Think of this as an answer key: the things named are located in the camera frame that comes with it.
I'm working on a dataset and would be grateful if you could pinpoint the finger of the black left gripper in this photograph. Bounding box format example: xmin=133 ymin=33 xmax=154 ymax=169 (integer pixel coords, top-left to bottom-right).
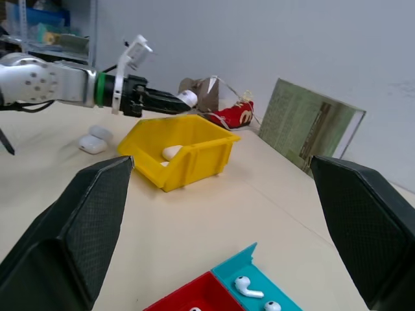
xmin=139 ymin=97 xmax=193 ymax=115
xmin=142 ymin=86 xmax=183 ymax=102

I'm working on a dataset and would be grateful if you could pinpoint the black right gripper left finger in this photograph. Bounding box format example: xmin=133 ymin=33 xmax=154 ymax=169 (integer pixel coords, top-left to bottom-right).
xmin=0 ymin=155 xmax=135 ymax=311

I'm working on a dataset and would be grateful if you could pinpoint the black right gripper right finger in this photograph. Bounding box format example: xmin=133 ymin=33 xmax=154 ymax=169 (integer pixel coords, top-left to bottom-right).
xmin=310 ymin=155 xmax=415 ymax=311

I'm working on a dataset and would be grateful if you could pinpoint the yellow plastic bin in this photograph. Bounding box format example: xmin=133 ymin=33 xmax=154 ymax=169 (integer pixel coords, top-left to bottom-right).
xmin=116 ymin=113 xmax=242 ymax=192

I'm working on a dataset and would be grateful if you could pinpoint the metal storage shelf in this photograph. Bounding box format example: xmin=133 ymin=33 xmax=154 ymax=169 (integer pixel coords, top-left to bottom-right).
xmin=0 ymin=0 xmax=98 ymax=65

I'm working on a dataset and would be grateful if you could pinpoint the brown paper bag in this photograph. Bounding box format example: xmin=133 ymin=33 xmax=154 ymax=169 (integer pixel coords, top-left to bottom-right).
xmin=177 ymin=76 xmax=221 ymax=114

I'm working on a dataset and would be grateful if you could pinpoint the black pointed rod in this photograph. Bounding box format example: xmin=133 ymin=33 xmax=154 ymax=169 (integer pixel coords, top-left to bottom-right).
xmin=0 ymin=128 xmax=16 ymax=156

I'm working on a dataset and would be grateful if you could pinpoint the green printed board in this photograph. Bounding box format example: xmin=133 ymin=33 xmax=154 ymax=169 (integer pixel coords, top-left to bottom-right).
xmin=258 ymin=77 xmax=367 ymax=172

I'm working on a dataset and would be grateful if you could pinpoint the red brick-pattern tray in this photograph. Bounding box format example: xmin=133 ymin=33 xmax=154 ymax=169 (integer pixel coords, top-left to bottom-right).
xmin=142 ymin=271 xmax=247 ymax=311

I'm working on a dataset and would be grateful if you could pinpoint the teal brick-pattern tray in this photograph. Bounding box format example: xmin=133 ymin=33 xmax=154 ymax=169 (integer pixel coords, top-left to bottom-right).
xmin=210 ymin=242 xmax=304 ymax=311

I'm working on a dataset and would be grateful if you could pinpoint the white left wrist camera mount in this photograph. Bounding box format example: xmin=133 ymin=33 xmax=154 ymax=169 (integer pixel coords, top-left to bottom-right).
xmin=112 ymin=34 xmax=154 ymax=115

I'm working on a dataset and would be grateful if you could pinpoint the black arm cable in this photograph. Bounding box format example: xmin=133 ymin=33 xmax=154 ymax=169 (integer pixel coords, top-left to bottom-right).
xmin=0 ymin=99 xmax=56 ymax=113

